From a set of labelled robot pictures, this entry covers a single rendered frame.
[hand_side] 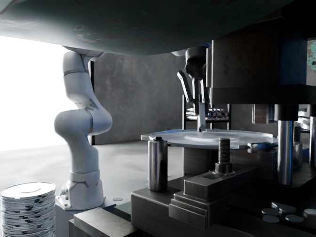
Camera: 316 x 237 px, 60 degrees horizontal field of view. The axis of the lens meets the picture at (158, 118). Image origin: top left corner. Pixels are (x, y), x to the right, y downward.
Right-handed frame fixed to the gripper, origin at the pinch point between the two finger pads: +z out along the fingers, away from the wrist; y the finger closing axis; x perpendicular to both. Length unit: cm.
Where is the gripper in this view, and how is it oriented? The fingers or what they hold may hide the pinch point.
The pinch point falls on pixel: (201, 115)
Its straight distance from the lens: 77.8
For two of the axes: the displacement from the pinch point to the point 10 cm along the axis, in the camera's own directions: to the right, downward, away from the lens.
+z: 0.1, 9.6, -2.6
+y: -10.0, -0.1, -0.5
